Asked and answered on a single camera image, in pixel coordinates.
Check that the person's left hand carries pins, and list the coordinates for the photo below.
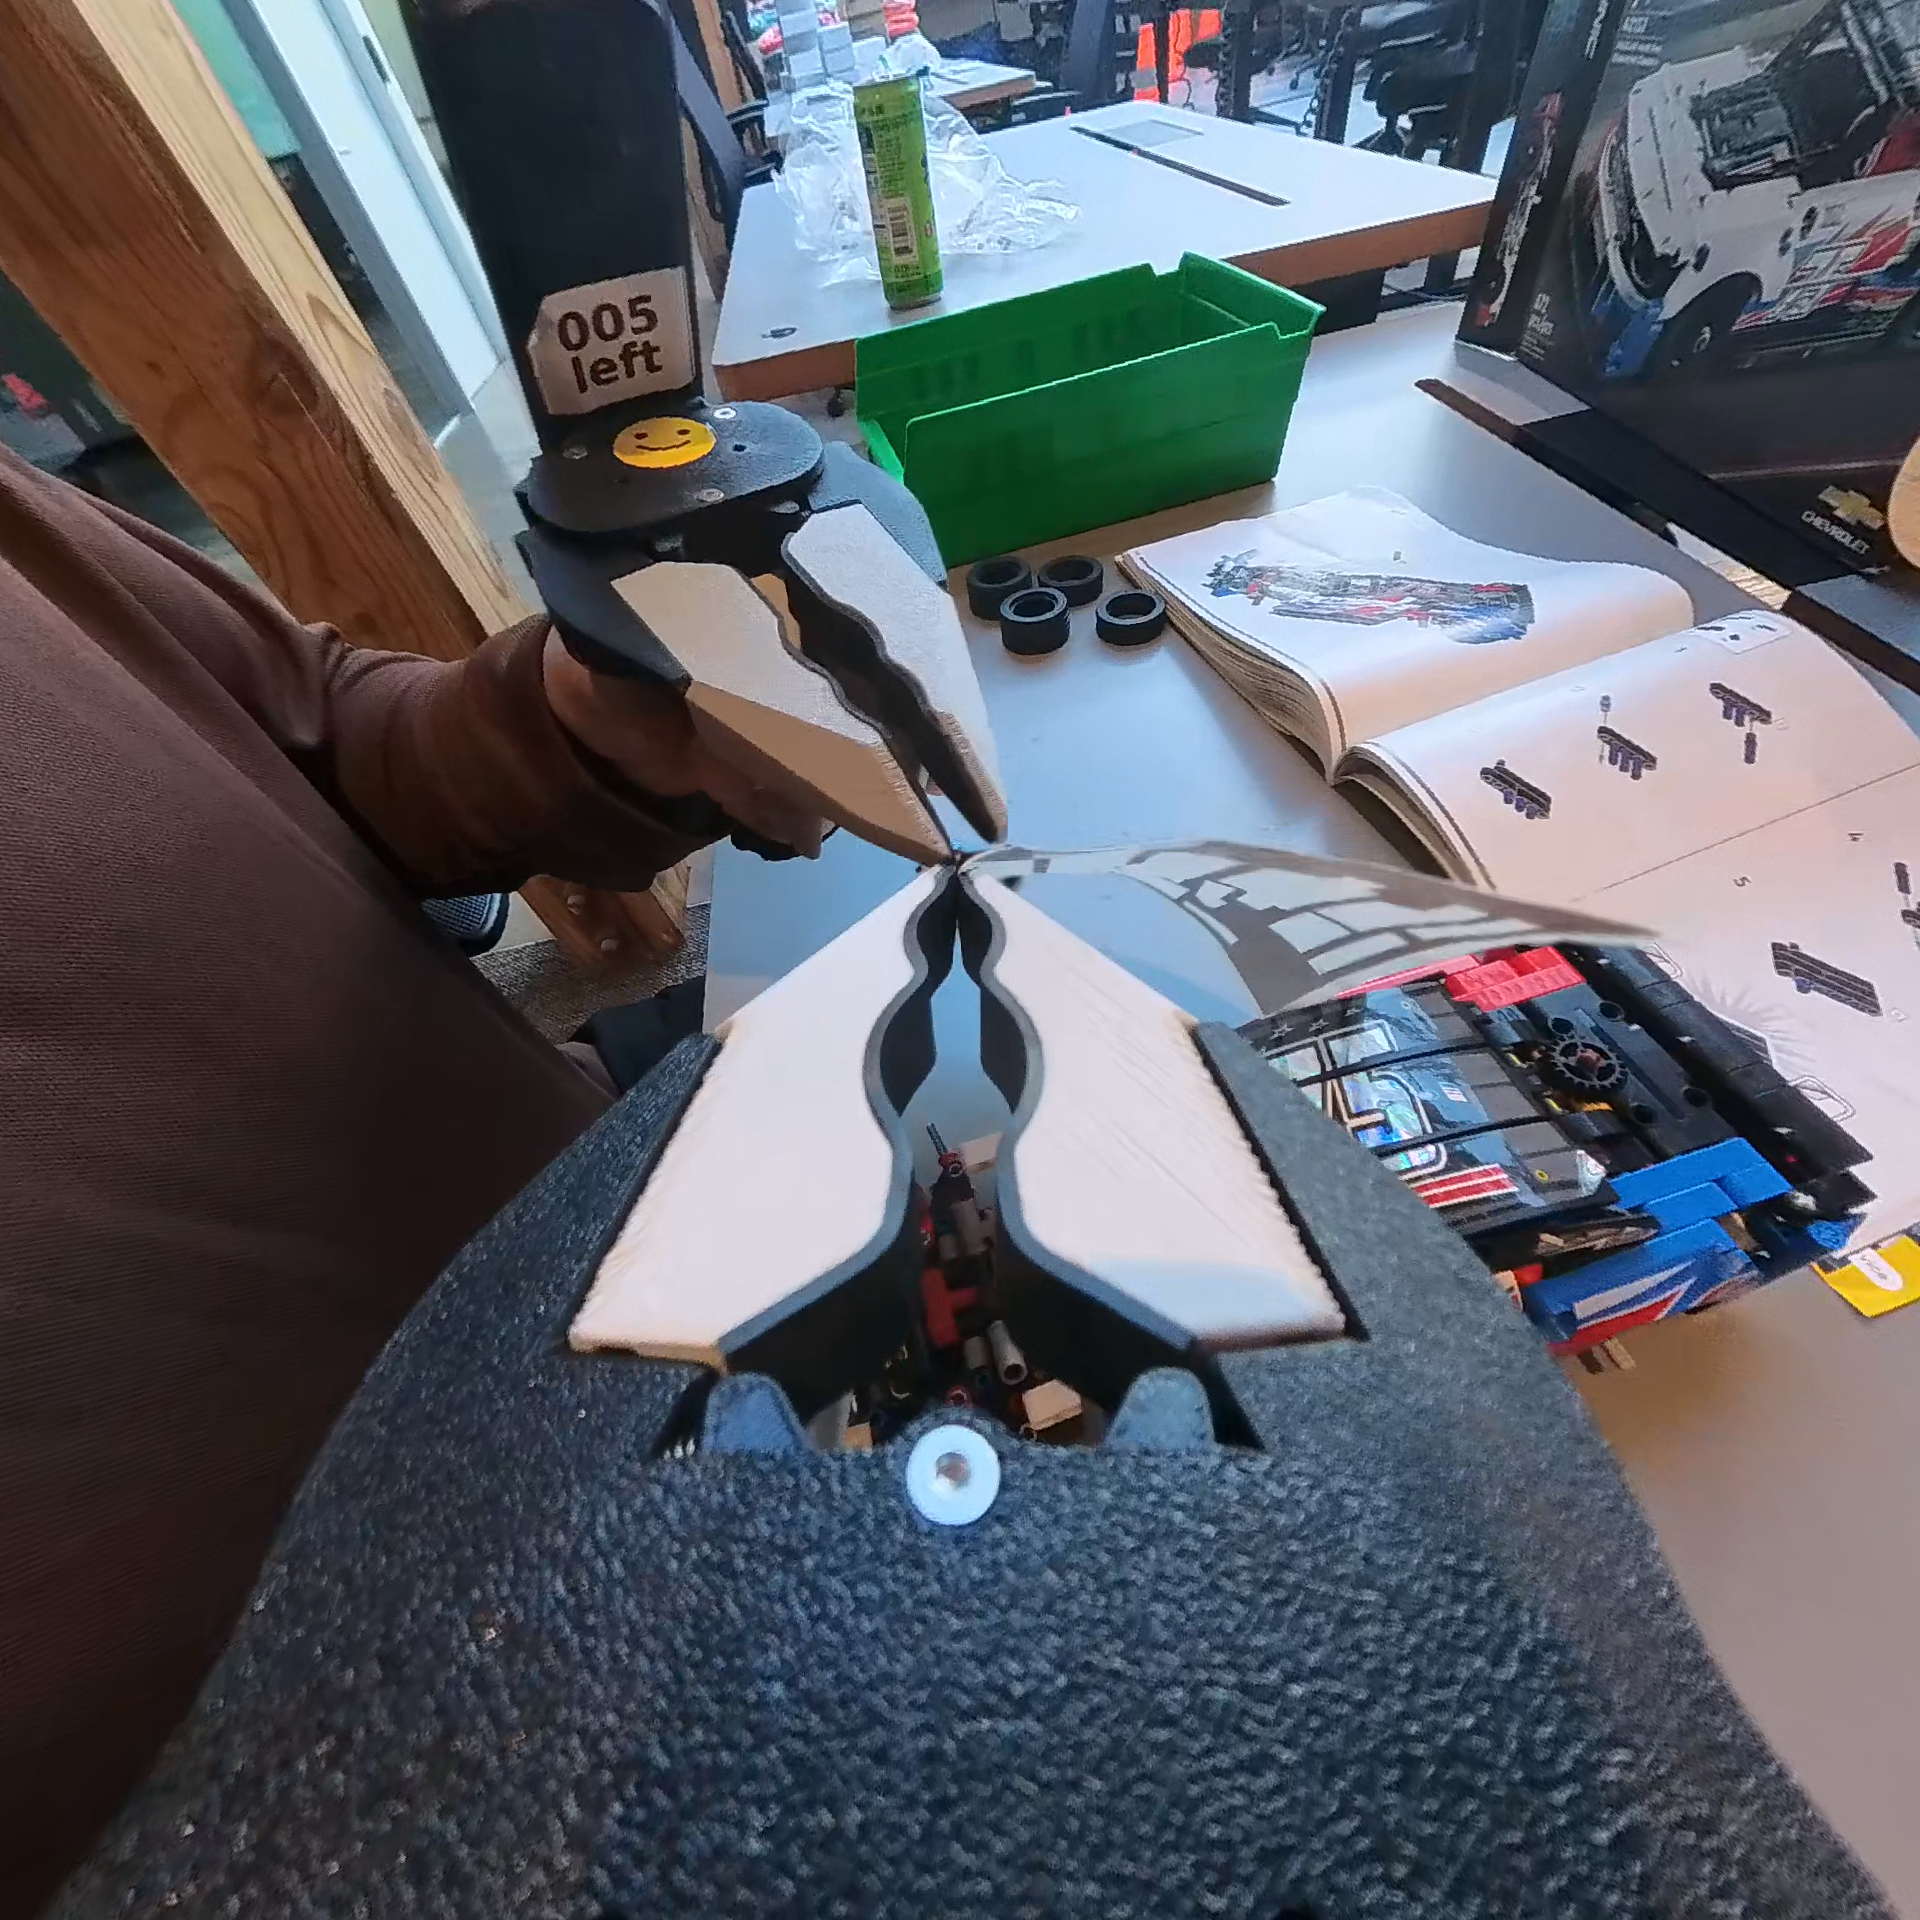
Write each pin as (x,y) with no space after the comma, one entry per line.
(629,738)

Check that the green can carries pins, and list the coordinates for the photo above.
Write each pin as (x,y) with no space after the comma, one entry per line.
(903,194)

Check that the green plastic bin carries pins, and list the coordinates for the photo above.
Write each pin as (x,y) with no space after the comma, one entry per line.
(1081,434)

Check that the neighbouring grey table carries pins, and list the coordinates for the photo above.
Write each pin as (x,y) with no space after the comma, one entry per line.
(1201,194)

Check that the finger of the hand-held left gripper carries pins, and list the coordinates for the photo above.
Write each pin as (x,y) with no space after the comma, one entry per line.
(903,631)
(750,660)

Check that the grey desk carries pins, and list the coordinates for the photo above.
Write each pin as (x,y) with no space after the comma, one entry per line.
(1126,752)

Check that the wooden board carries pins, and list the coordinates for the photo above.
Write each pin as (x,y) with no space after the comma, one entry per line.
(1904,510)

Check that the black toy car box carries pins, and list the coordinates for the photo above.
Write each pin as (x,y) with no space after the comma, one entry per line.
(1724,226)

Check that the open instruction booklet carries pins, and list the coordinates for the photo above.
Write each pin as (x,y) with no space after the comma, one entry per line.
(1577,720)

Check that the wooden post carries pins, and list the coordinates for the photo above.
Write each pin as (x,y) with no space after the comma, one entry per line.
(226,299)

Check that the red toy brick race car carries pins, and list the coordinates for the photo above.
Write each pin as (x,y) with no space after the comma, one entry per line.
(1500,1140)

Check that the person's left forearm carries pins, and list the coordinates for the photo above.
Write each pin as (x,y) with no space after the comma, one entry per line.
(375,720)

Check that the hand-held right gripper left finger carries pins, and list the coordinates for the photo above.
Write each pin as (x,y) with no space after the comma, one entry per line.
(750,1187)

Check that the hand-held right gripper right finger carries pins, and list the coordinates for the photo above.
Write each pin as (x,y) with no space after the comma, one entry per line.
(1167,1187)

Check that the clear plastic bag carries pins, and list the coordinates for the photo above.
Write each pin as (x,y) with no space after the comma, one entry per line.
(988,182)

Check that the holographic sticker sheet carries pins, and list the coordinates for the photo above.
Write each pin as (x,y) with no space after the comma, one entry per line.
(1274,901)

